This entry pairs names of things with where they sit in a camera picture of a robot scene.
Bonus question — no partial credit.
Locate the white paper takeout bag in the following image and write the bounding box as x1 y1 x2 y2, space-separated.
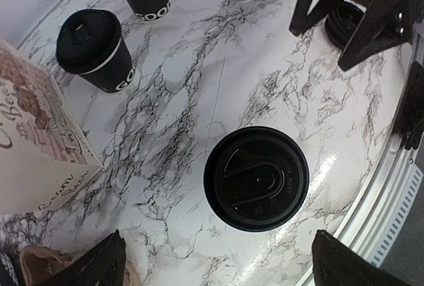
1 40 103 215

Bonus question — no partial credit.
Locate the stack of black cup lids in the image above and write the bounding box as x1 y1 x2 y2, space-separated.
325 1 364 50

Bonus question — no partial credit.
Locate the black plastic cup lid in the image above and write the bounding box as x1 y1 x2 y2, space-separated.
56 9 121 74
203 126 309 232

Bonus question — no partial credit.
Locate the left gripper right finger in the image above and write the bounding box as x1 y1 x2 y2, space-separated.
312 230 409 286

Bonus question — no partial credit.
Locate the single black paper coffee cup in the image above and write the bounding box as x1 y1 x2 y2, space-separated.
79 38 135 93

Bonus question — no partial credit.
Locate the front aluminium frame rail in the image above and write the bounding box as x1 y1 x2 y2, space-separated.
297 140 424 286

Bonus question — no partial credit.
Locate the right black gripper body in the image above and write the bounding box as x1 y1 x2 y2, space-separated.
374 0 423 44

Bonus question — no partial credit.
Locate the brown cardboard cup carrier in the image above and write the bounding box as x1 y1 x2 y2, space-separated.
19 245 142 286

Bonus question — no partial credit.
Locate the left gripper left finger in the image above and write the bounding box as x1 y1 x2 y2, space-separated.
39 230 127 285

